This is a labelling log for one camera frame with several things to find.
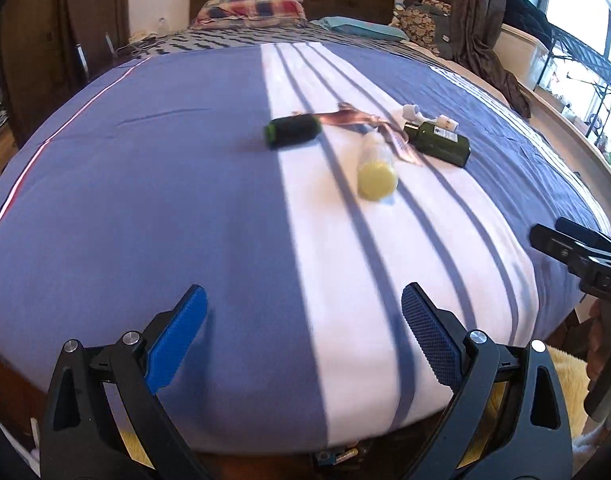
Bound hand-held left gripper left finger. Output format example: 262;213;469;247
40;285;211;480

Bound teal pillow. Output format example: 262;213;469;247
310;16;409;43

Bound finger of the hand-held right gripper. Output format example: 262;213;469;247
555;216;611;256
529;224;603;281

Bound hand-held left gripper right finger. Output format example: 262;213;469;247
400;282;572;480

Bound dark wooden chair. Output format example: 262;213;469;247
63;0;151;83

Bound person's right hand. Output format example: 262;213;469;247
587;302;611;396

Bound plaid pillow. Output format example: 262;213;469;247
192;0;309;30

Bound black cylinder roller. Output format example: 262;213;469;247
264;114;322;151

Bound black jacket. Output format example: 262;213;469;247
505;0;553;41

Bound dark green bottle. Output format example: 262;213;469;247
403;121;472;168

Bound zebra patterned sheet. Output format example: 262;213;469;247
130;25;436;61

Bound black metal rack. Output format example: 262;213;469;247
545;15;611;136

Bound blue striped blanket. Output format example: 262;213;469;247
0;42;611;453

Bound yellow capped bottle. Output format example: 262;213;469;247
356;130;400;201

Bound brown curtain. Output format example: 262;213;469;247
403;0;531;120

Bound dark wooden wardrobe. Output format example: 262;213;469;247
0;0;131;196

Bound patterned cushion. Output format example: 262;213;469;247
390;0;461;59

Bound white storage box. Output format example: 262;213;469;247
495;22;553;91

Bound white cables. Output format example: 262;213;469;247
118;30;161;56

